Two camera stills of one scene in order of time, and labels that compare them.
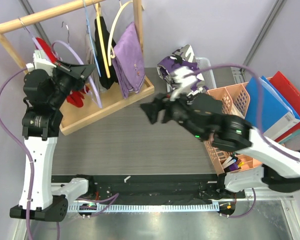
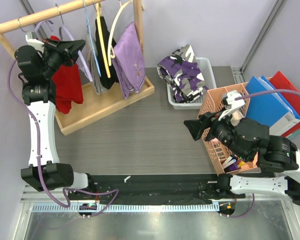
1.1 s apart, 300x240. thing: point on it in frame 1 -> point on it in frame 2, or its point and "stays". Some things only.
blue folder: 278,117 stays
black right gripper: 152,109 -> 209,120
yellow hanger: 98,15 stays
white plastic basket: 207,74 stays
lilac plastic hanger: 89,88 -> 79,58
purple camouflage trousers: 183,57 stays
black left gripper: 78,73 -> 68,51
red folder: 295,101 stays
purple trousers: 128,62 stays
